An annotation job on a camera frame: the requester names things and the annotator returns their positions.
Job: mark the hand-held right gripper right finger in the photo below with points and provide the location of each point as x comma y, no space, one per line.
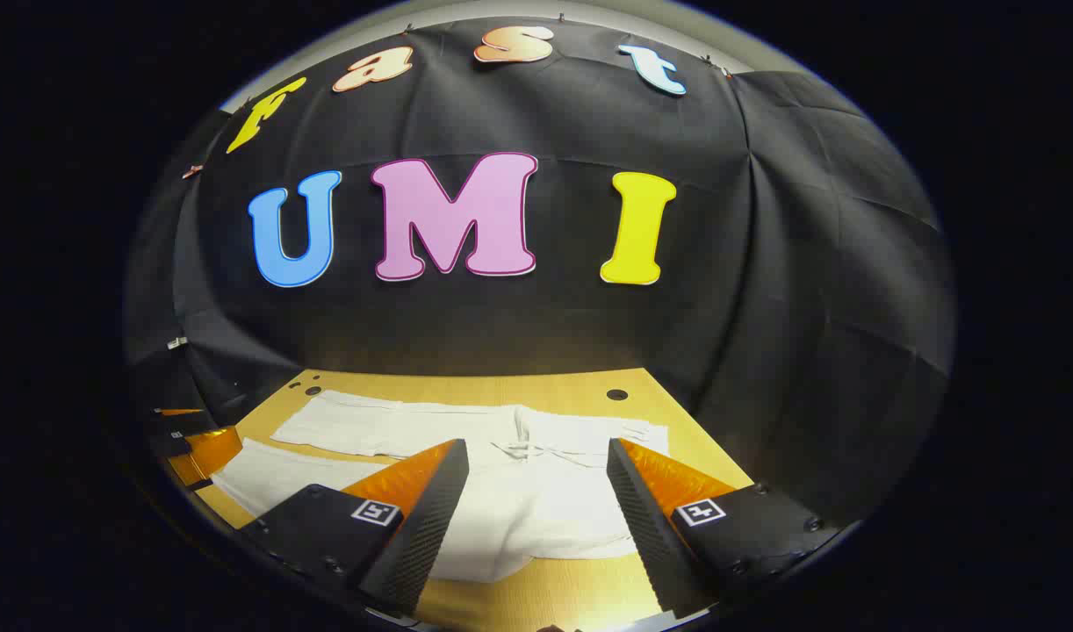
646,535

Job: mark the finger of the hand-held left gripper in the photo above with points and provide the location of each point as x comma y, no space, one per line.
210,455
183,421

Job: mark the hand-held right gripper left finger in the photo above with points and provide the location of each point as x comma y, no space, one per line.
431,527

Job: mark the white jeans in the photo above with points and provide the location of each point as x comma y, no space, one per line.
536,500

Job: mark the black backdrop cloth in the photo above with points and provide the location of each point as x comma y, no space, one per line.
765,263

